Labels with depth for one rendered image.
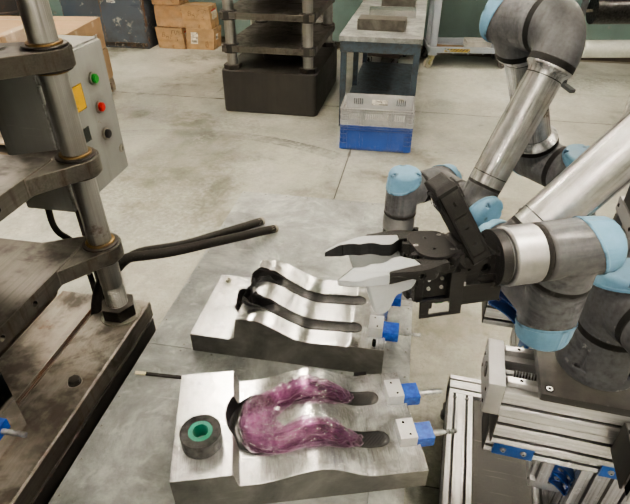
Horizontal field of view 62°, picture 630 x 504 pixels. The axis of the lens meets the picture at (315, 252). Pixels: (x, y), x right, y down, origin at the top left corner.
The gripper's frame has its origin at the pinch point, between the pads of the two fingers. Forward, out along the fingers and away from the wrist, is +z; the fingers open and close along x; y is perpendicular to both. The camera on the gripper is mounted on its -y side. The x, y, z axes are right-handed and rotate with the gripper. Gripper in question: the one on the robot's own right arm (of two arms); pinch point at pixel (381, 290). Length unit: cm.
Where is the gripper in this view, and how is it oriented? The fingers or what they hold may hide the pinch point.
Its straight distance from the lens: 139.6
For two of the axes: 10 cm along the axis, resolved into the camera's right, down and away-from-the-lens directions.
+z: -0.2, 8.1, 5.8
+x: 1.8, -5.7, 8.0
